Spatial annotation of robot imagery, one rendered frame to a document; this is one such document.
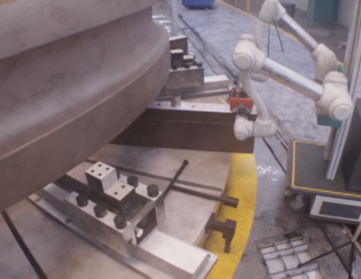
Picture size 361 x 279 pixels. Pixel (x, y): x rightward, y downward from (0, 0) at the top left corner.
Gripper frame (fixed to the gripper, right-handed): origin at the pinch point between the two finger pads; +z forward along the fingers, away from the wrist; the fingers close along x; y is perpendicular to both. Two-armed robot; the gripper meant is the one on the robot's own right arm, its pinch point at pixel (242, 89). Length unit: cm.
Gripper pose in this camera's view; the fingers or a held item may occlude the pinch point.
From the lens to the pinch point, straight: 239.2
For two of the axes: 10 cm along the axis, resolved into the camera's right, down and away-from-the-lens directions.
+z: -1.7, 7.0, -7.0
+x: 9.8, 0.6, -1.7
